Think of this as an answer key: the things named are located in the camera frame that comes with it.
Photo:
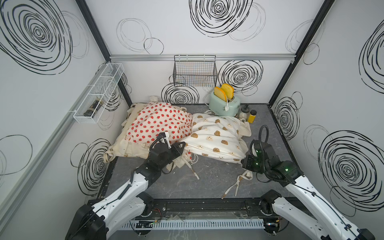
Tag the rear yellow toast slice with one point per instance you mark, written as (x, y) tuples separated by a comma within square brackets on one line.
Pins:
[(229, 91)]

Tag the cream bear pillowcase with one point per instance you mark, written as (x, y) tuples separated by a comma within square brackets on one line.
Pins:
[(215, 137)]

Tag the black wire basket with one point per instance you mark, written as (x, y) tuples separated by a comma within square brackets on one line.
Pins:
[(195, 71)]

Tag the yellow bottle black cap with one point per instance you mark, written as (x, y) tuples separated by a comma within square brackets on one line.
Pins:
[(252, 116)]

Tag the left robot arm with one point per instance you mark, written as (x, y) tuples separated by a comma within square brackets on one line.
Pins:
[(101, 220)]

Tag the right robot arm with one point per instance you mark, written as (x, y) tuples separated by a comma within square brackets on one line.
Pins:
[(324, 222)]

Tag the cream bear pillow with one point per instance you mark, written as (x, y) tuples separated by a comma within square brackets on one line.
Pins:
[(126, 141)]

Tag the front yellow toast slice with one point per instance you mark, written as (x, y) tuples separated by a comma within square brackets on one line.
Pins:
[(218, 92)]

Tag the yellow toast slice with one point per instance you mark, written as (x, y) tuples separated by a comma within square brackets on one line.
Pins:
[(218, 92), (229, 91)]

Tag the clear bottle black cap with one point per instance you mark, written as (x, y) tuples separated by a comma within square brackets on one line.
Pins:
[(244, 112)]

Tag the white wire shelf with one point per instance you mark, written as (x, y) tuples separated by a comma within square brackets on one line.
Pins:
[(105, 88)]

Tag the dark item in shelf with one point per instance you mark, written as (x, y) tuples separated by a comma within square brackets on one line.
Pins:
[(92, 110)]

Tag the strawberry print pillow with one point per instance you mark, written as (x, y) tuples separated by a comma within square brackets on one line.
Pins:
[(156, 118)]

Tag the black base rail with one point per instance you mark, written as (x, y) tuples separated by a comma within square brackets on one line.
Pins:
[(210, 206)]

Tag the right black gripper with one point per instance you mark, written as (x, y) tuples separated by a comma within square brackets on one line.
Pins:
[(245, 163)]

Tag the white slotted cable duct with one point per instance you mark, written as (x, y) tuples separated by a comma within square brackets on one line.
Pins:
[(217, 224)]

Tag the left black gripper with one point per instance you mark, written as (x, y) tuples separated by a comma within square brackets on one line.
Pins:
[(178, 150)]

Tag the mint green toaster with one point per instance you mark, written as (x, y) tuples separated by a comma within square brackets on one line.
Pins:
[(224, 108)]

